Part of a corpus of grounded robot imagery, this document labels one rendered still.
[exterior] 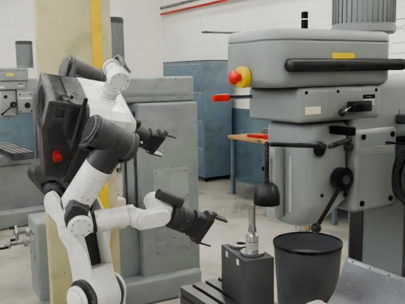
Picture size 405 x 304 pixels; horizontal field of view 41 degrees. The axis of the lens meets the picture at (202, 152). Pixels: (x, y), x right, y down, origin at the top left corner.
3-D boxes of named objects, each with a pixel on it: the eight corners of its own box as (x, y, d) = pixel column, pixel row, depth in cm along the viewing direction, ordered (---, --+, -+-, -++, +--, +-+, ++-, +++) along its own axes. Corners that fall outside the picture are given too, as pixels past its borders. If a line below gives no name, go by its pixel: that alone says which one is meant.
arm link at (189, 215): (199, 249, 187) (171, 239, 181) (190, 233, 195) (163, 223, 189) (219, 220, 184) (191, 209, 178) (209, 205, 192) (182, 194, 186)
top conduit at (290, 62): (292, 72, 141) (292, 58, 141) (282, 72, 145) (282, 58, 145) (407, 70, 165) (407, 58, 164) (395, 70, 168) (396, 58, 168)
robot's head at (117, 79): (105, 96, 173) (113, 70, 169) (98, 81, 180) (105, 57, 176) (124, 99, 176) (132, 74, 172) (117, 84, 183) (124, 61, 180)
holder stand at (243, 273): (244, 310, 199) (244, 257, 196) (221, 289, 219) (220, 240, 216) (274, 305, 203) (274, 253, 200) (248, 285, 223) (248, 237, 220)
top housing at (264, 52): (274, 88, 144) (274, 26, 141) (219, 87, 166) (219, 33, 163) (394, 84, 168) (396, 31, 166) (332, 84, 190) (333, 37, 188)
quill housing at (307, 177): (303, 233, 158) (304, 122, 154) (260, 218, 176) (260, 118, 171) (350, 222, 168) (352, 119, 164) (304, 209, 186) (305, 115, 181)
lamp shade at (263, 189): (250, 205, 149) (250, 183, 148) (258, 199, 155) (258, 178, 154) (276, 207, 146) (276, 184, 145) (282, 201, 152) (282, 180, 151)
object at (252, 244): (243, 250, 205) (243, 235, 204) (255, 248, 207) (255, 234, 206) (249, 253, 201) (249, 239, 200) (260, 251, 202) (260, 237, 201)
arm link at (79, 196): (51, 230, 162) (89, 169, 158) (47, 207, 173) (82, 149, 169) (85, 242, 168) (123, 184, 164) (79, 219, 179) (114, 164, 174)
